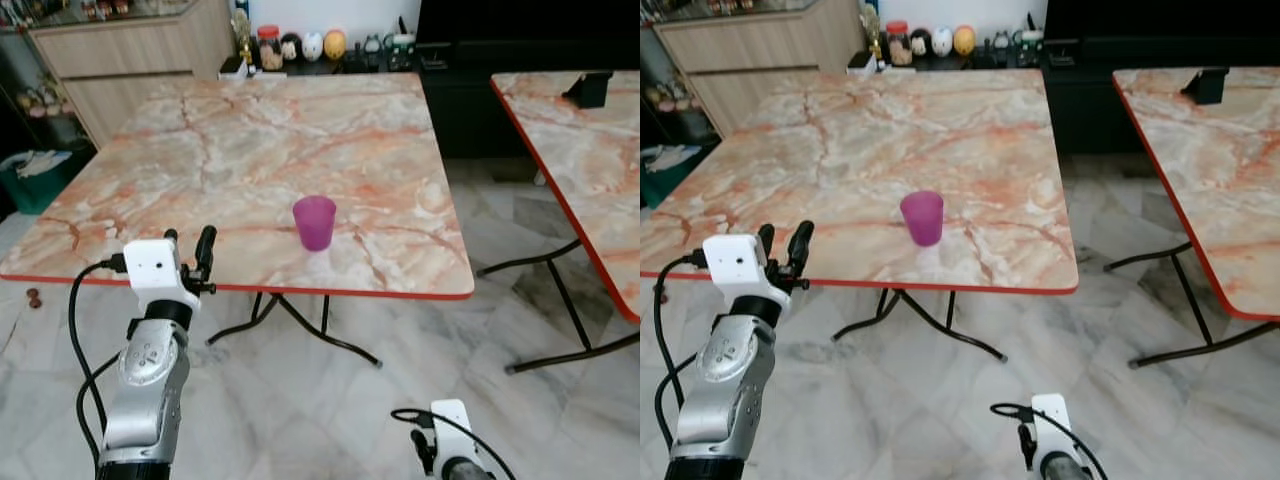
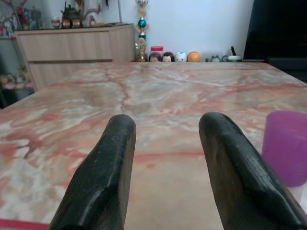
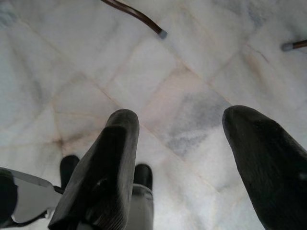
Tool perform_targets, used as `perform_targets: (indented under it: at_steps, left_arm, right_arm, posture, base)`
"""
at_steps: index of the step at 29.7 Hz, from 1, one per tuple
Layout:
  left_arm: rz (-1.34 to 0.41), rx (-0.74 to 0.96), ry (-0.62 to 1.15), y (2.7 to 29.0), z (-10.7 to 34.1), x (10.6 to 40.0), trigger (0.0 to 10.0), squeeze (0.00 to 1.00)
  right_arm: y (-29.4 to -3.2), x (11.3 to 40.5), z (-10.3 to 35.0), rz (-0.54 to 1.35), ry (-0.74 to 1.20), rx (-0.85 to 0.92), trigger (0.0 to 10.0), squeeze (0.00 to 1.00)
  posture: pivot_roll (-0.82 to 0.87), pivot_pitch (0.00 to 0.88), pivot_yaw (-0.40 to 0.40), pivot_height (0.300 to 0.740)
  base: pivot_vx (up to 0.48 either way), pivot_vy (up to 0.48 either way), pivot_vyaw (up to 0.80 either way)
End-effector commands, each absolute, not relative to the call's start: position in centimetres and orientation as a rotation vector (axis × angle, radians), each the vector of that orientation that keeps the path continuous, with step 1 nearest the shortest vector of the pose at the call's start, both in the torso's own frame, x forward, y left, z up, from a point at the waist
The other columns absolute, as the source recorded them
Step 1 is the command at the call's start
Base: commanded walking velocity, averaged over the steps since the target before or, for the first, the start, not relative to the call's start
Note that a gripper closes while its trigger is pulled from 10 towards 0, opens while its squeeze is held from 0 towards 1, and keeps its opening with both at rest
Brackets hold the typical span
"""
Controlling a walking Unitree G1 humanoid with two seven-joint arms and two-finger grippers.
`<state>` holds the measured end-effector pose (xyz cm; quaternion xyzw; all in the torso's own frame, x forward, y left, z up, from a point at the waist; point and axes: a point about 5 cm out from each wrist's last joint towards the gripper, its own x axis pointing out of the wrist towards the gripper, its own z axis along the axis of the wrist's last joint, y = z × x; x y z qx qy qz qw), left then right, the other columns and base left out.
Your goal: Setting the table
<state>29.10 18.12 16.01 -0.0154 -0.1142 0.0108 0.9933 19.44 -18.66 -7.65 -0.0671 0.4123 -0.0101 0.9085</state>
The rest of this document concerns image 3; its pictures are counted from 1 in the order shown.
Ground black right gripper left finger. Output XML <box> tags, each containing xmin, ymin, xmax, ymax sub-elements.
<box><xmin>47</xmin><ymin>109</ymin><xmax>140</xmax><ymax>230</ymax></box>

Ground robot right silver leg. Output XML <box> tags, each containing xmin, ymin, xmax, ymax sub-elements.
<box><xmin>124</xmin><ymin>184</ymin><xmax>154</xmax><ymax>230</ymax></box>

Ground brown chair leg grey cap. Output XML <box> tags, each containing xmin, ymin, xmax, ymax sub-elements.
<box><xmin>100</xmin><ymin>0</ymin><xmax>168</xmax><ymax>39</ymax></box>
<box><xmin>281</xmin><ymin>39</ymin><xmax>307</xmax><ymax>51</ymax></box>

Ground robot left black foot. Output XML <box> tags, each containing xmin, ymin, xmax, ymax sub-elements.
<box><xmin>59</xmin><ymin>155</ymin><xmax>80</xmax><ymax>190</ymax></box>

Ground robot silver torso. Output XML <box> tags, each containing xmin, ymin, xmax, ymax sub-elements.
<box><xmin>0</xmin><ymin>167</ymin><xmax>65</xmax><ymax>229</ymax></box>

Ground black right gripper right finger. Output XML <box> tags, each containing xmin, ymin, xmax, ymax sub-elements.
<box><xmin>222</xmin><ymin>105</ymin><xmax>307</xmax><ymax>230</ymax></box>

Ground robot right black foot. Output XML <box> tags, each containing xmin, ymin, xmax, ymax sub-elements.
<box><xmin>134</xmin><ymin>163</ymin><xmax>154</xmax><ymax>191</ymax></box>

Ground robot black foot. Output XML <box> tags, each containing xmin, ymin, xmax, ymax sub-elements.
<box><xmin>134</xmin><ymin>163</ymin><xmax>154</xmax><ymax>191</ymax></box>
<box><xmin>59</xmin><ymin>155</ymin><xmax>80</xmax><ymax>190</ymax></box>

